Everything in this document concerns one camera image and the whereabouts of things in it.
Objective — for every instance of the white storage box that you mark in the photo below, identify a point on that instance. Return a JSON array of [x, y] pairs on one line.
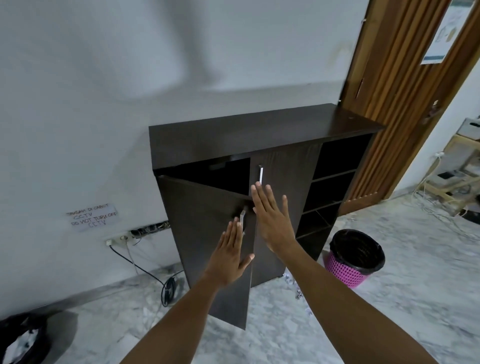
[[470, 129]]

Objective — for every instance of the person's left hand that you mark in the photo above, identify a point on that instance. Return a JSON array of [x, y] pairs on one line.
[[227, 258]]

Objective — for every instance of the white blue paper sheet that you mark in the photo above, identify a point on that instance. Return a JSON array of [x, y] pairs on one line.
[[444, 37]]

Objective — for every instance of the dark wooden cabinet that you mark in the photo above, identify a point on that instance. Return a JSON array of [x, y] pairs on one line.
[[243, 131]]

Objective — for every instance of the person's right forearm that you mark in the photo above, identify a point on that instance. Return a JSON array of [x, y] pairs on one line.
[[356, 318]]

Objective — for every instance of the person's right hand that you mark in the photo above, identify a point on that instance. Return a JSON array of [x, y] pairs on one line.
[[273, 228]]

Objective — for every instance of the person's left forearm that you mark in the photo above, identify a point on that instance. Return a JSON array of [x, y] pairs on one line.
[[180, 326]]

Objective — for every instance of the pile of paper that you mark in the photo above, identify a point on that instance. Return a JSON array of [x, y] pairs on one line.
[[296, 292]]

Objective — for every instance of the light wooden table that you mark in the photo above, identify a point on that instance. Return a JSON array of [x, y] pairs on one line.
[[465, 144]]

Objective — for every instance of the white paper wall note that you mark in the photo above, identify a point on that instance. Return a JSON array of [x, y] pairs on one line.
[[93, 217]]

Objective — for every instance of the brown wooden slatted door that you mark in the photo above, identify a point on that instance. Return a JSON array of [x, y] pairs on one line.
[[393, 93]]

